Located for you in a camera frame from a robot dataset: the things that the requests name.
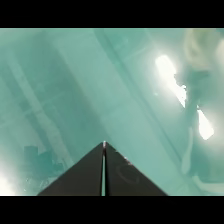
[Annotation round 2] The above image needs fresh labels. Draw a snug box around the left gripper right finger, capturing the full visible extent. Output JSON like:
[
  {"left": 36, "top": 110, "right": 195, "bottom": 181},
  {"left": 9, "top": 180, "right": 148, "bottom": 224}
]
[{"left": 104, "top": 141, "right": 168, "bottom": 197}]

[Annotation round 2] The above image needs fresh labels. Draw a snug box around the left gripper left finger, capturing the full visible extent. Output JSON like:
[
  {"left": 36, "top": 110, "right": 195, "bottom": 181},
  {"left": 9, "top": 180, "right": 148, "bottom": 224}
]
[{"left": 37, "top": 142, "right": 105, "bottom": 197}]

